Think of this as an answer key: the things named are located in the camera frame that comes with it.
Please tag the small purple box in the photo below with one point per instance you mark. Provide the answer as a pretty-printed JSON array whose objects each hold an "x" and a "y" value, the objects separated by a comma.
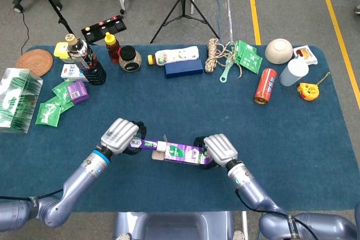
[{"x": 78, "y": 92}]

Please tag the white blue milk carton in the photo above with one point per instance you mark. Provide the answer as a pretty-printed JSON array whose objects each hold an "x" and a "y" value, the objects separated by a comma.
[{"x": 70, "y": 72}]

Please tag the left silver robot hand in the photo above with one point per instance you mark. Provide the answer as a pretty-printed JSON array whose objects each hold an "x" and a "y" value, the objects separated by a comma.
[{"x": 118, "y": 136}]

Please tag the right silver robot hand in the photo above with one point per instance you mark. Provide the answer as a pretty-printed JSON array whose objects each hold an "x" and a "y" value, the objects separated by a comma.
[{"x": 222, "y": 150}]

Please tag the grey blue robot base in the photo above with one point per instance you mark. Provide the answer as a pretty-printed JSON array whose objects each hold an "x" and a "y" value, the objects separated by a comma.
[{"x": 174, "y": 226}]

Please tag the black pedal box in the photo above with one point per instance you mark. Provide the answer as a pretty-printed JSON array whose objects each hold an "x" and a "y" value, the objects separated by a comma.
[{"x": 104, "y": 29}]

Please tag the orange drink can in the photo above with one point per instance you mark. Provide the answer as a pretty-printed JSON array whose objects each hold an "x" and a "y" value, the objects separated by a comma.
[{"x": 265, "y": 85}]

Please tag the green sachet packet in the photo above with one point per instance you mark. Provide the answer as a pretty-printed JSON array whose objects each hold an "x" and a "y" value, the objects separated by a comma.
[
  {"x": 63, "y": 105},
  {"x": 47, "y": 115},
  {"x": 60, "y": 91},
  {"x": 244, "y": 45},
  {"x": 251, "y": 61}
]

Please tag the black slanted stand pole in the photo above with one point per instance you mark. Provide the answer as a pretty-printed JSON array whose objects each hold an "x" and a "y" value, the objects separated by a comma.
[{"x": 53, "y": 1}]

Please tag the container with yellow lid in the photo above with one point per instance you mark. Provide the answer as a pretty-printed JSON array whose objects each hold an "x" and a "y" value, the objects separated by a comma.
[{"x": 60, "y": 50}]

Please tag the light green plastic brush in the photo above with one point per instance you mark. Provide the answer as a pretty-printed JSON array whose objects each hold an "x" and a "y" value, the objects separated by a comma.
[{"x": 225, "y": 75}]

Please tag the honey bottle yellow cap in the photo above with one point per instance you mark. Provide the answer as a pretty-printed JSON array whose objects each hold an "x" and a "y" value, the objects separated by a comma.
[{"x": 113, "y": 50}]

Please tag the white red snack packet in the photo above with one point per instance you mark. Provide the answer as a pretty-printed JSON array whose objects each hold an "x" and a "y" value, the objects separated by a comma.
[{"x": 308, "y": 53}]

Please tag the dark blue rectangular box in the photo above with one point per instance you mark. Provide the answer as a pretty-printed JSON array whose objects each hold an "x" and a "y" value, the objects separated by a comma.
[{"x": 184, "y": 68}]

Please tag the clear green tissue box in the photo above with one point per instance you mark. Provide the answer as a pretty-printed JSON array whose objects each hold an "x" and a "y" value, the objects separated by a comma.
[{"x": 17, "y": 102}]

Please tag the pale blue plastic cup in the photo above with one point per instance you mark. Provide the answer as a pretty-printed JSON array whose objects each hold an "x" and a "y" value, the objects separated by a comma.
[{"x": 292, "y": 72}]

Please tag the dark tea drink bottle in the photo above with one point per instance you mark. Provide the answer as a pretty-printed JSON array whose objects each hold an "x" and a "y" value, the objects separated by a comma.
[{"x": 90, "y": 65}]

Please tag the purple white toothpaste tube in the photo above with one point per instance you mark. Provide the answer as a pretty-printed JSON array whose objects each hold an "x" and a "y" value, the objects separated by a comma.
[{"x": 149, "y": 144}]

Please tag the yellow tape measure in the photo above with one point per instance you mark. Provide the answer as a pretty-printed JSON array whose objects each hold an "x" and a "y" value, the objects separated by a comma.
[{"x": 308, "y": 91}]

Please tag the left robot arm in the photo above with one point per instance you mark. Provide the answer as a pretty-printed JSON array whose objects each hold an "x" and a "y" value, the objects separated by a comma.
[{"x": 78, "y": 178}]

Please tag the beige bowl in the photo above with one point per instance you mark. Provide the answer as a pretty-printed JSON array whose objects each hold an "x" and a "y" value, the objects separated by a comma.
[{"x": 278, "y": 51}]

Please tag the glass jar black lid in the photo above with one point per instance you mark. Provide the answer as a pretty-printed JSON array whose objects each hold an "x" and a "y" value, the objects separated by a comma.
[{"x": 130, "y": 61}]

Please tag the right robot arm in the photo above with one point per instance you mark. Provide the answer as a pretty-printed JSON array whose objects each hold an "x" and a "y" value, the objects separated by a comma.
[{"x": 253, "y": 189}]

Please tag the blue table mat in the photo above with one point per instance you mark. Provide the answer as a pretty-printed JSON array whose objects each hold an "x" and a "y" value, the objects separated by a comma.
[{"x": 180, "y": 105}]

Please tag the white bottle yellow cap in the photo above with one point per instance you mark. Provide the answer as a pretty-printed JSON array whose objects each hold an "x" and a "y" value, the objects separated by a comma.
[{"x": 177, "y": 56}]

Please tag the purple toothpaste carton box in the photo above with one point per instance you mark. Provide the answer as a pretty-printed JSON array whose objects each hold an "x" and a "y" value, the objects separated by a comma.
[{"x": 182, "y": 153}]

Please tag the round woven coaster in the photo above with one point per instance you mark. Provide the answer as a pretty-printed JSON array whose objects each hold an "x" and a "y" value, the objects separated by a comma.
[{"x": 33, "y": 63}]

